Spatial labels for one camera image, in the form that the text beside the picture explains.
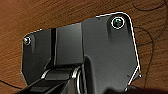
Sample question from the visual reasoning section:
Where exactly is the thin black floor cable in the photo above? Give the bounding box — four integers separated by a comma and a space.
131, 0, 168, 14
133, 25, 157, 73

